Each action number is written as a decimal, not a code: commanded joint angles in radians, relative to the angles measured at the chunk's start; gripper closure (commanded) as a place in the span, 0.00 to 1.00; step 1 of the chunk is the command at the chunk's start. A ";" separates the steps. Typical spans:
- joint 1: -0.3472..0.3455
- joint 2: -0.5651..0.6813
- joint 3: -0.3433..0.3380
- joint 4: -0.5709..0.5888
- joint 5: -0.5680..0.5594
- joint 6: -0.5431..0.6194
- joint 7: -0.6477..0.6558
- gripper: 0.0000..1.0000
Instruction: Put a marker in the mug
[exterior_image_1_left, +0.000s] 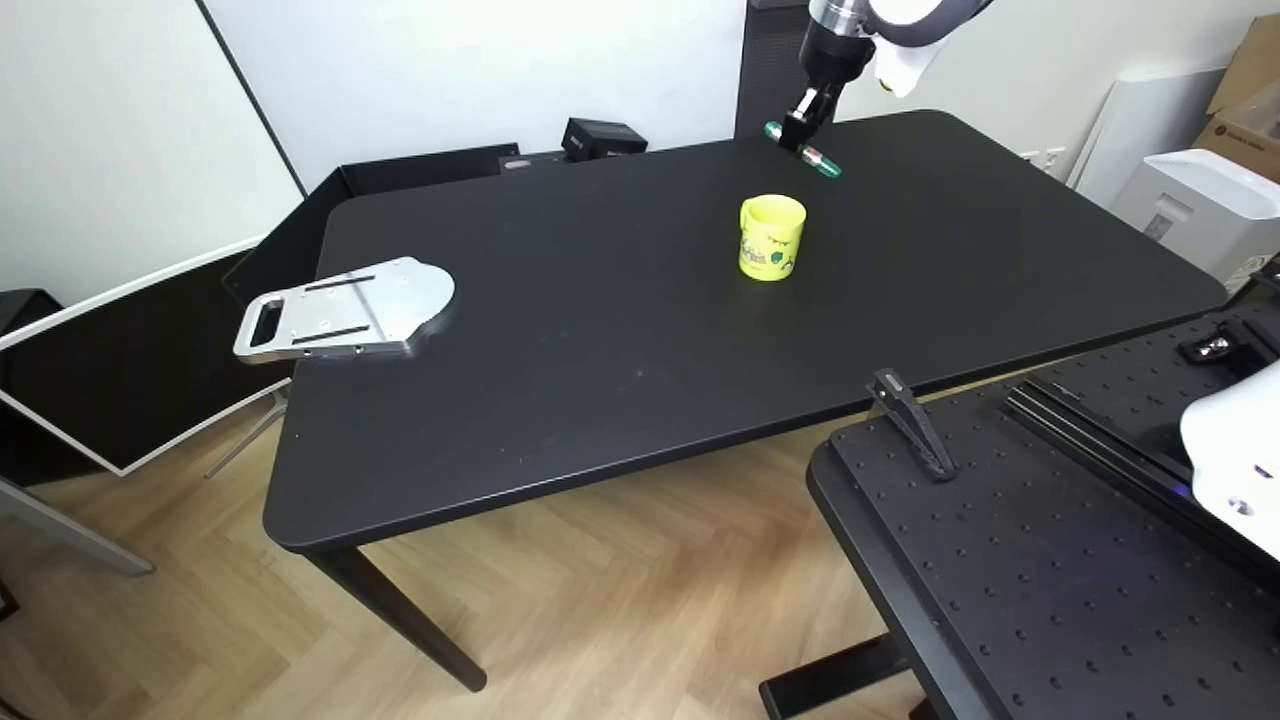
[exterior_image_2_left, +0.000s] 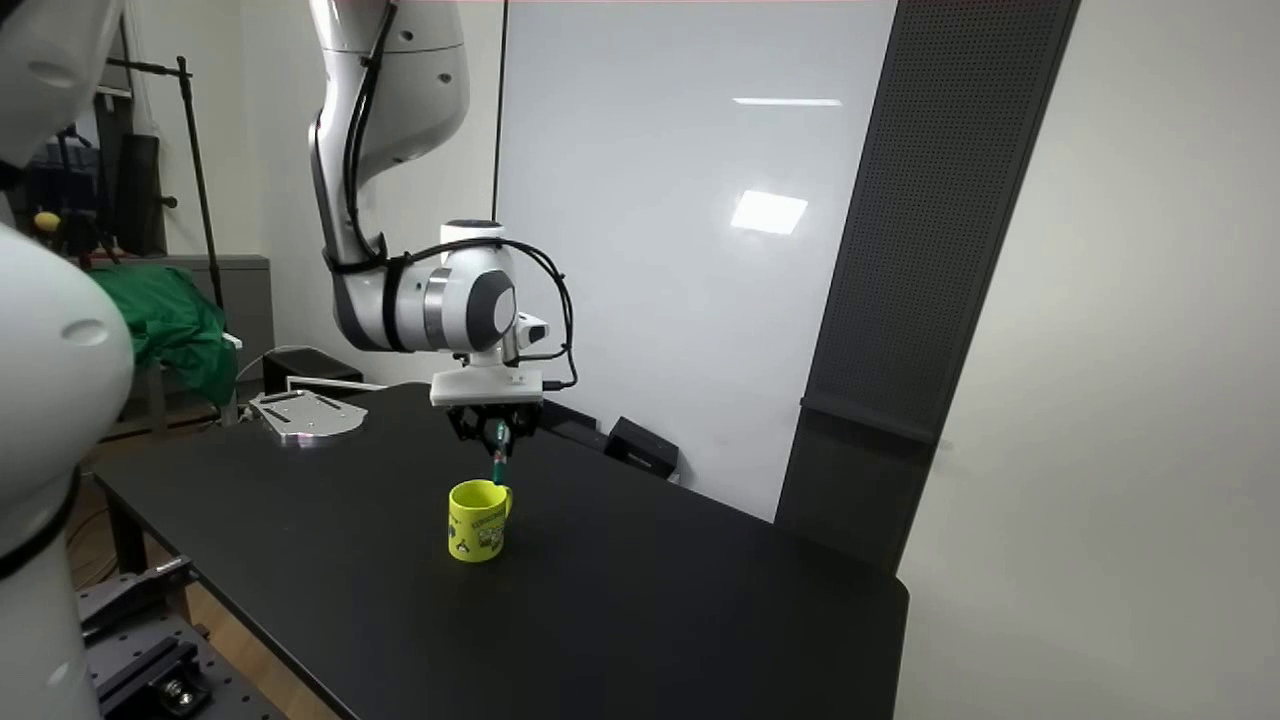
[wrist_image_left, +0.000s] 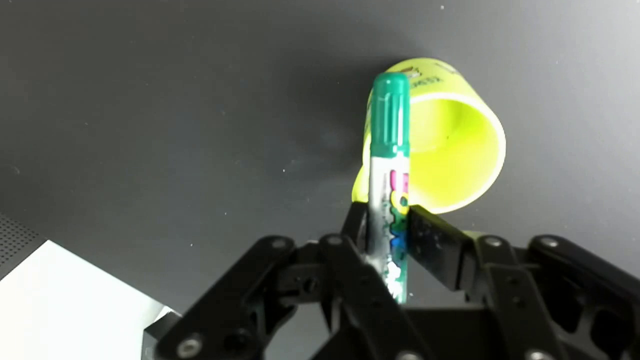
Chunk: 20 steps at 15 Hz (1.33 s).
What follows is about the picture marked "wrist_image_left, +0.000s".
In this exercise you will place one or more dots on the green white marker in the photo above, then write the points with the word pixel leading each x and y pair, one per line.
pixel 390 132

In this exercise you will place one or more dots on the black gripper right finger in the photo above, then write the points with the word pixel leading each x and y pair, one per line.
pixel 532 292

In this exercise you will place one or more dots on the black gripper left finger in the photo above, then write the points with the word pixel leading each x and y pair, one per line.
pixel 332 286

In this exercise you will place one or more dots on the grey perforated mounting plate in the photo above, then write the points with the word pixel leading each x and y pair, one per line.
pixel 12 243

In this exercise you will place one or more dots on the white flat board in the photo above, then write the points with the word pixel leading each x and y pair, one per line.
pixel 66 307

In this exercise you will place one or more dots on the yellow-green mug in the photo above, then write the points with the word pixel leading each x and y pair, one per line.
pixel 461 146

